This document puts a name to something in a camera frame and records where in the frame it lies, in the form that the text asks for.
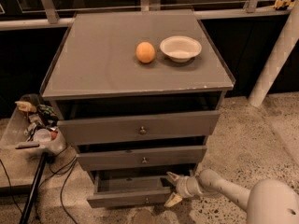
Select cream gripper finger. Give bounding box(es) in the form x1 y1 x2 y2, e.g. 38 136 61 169
167 172 180 185
164 192 183 208

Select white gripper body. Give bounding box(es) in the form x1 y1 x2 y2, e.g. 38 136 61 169
176 176 203 198

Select white paper bowl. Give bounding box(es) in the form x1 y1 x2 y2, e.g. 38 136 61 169
160 35 202 63

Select white diagonal support post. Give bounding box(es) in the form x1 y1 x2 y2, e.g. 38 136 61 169
249 0 299 107

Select orange ball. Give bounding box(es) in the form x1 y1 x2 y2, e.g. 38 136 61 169
135 42 155 63

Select black floor cable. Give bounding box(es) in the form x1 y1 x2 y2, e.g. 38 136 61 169
34 145 78 224

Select grey drawer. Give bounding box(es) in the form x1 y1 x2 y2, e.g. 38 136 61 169
87 169 175 208
58 111 220 146
77 146 206 171

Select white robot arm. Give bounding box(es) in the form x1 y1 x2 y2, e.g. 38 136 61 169
164 169 299 224

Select grey drawer cabinet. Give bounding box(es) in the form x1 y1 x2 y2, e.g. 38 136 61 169
39 9 235 185

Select grey top drawer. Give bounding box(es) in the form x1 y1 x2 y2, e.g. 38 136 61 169
58 111 220 146

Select assorted items in bin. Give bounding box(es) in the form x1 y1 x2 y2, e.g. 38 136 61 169
16 101 58 142

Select grey middle drawer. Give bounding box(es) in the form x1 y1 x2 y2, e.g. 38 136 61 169
77 146 206 171

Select black stand pole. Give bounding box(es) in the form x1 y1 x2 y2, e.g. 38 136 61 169
19 152 48 224

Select yellow clamp on rail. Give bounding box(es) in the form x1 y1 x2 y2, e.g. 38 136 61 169
274 0 291 10

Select metal railing frame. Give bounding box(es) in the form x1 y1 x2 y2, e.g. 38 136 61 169
0 0 294 31

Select grey bottom drawer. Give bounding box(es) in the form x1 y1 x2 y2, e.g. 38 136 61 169
87 169 175 208

